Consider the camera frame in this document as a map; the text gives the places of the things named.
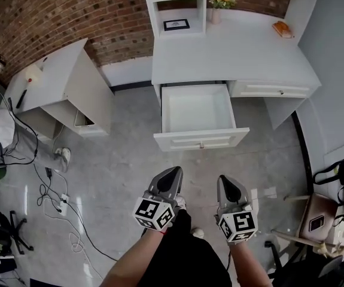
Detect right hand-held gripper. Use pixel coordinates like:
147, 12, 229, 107
215, 175, 258, 245

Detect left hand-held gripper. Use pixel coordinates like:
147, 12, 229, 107
133, 166, 184, 232

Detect white drawer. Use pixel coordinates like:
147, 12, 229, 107
153, 83, 251, 152
227, 80, 312, 99

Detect person's left forearm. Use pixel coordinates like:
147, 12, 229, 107
99, 228, 165, 287

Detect person's right forearm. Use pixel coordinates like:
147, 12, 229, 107
227, 242, 273, 287

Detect person's left white shoe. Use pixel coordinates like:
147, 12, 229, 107
174, 194, 188, 211

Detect person's black trousers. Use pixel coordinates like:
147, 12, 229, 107
137, 208, 232, 287

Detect wooden stool with pink cushion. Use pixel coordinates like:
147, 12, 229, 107
272, 192, 344, 258

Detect smartphone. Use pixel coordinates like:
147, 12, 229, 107
308, 216, 325, 233

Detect white power strip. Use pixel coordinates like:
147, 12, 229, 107
58, 193, 70, 216

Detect small white desk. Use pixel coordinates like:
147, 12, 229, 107
3, 37, 115, 139

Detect white hutch desk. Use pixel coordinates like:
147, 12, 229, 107
141, 0, 322, 131

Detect black remote control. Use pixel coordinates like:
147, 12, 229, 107
15, 88, 29, 109

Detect orange bread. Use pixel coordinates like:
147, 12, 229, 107
272, 20, 295, 39

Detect orange flowers in pink vase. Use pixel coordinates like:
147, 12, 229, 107
208, 0, 245, 25

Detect beige wooden box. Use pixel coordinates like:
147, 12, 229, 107
23, 63, 43, 85

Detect black picture frame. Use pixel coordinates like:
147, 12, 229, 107
163, 19, 190, 32

